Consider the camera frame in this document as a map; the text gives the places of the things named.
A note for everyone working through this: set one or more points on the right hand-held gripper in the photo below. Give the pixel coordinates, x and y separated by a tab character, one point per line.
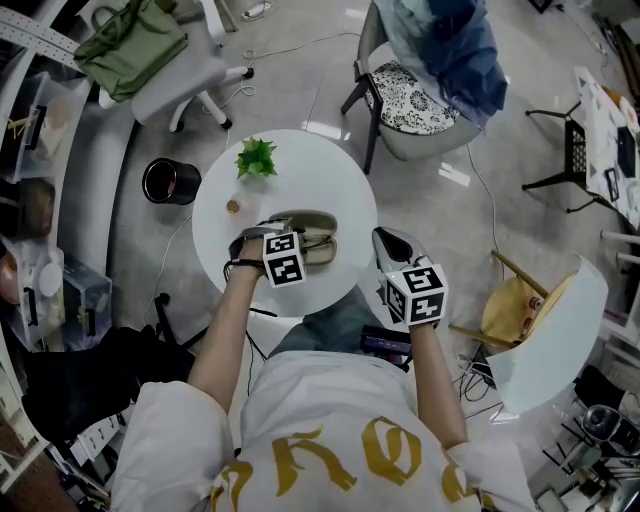
417	295

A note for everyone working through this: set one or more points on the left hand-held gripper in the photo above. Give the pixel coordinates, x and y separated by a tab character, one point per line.
282	260

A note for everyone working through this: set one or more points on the beige pouch case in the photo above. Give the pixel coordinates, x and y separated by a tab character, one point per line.
320	222

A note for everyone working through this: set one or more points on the person's right forearm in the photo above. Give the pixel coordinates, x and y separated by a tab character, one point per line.
440	385

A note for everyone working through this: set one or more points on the person's left forearm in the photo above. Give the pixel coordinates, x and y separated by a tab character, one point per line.
225	340

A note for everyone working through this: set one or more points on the black device with screen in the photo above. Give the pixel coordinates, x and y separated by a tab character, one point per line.
385	342

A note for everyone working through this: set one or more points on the small pink glass bottle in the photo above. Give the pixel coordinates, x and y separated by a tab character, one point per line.
237	206

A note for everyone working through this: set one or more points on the person's grey trousers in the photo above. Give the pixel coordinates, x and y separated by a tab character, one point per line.
340	320

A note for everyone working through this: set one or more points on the round white side table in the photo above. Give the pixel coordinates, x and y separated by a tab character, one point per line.
320	170

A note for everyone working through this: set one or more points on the small green potted plant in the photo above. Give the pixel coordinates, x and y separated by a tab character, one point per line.
256	157

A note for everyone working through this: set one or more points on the black round waste bin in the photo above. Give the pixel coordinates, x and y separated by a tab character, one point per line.
167	182

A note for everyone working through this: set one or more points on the white chair with yellow seat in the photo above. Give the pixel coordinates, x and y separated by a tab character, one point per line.
550	340

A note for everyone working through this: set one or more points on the person's white printed shirt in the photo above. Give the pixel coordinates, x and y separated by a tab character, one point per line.
325	410

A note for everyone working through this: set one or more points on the grey chair with dark legs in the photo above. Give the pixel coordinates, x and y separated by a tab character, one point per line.
425	140

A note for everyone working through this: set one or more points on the black-and-white patterned seat cushion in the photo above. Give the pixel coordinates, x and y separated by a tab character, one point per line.
405	100

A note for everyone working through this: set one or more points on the white swivel office chair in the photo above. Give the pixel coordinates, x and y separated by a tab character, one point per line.
175	95

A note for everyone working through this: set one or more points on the round grey speaker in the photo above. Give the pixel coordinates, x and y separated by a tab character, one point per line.
607	425

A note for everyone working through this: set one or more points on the black mesh office chair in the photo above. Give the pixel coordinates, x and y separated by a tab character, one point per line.
85	380

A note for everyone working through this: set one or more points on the patterned-cloth table with black legs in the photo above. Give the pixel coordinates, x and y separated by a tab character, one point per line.
607	150

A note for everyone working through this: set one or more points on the clear plastic storage box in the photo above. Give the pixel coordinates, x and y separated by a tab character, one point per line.
45	290

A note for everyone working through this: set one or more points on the blue cloth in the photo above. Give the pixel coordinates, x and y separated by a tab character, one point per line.
450	45

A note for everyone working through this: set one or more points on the olive green tote bag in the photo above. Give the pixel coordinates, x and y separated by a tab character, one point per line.
130	50

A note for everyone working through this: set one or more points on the white wall shelf unit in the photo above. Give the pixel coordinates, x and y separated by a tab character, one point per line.
30	30

